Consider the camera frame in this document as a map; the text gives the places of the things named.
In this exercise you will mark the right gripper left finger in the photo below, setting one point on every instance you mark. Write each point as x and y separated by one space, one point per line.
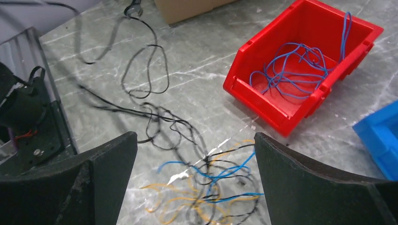
86 189

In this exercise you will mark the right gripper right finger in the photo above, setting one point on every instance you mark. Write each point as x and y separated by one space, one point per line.
300 190

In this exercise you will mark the blue plastic bin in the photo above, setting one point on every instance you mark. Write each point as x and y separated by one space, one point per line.
379 133

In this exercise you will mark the red plastic bin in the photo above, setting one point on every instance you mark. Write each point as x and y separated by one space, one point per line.
285 72

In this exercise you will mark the silver wrench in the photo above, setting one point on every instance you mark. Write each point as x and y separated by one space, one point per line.
134 8

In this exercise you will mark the tan plastic toolbox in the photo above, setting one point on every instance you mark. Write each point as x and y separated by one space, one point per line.
174 11

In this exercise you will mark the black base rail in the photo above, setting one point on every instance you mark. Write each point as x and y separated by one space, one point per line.
54 141

